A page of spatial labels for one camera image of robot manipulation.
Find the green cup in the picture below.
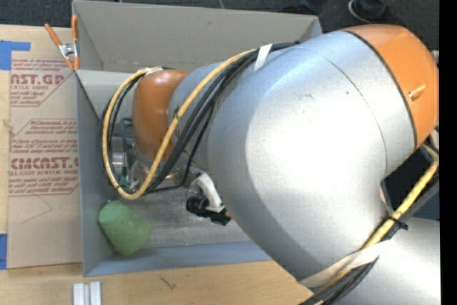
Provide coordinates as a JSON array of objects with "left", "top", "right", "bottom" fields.
[{"left": 97, "top": 200, "right": 152, "bottom": 256}]

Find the brown cardboard board red print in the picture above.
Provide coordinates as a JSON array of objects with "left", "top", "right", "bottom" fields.
[{"left": 0, "top": 24, "right": 84, "bottom": 270}]

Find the grey metal bin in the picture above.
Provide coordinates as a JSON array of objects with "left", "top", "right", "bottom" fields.
[{"left": 71, "top": 0, "right": 324, "bottom": 278}]

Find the black cylinder on white bracket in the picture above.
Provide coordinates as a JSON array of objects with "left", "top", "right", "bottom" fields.
[{"left": 185, "top": 171, "right": 231, "bottom": 226}]

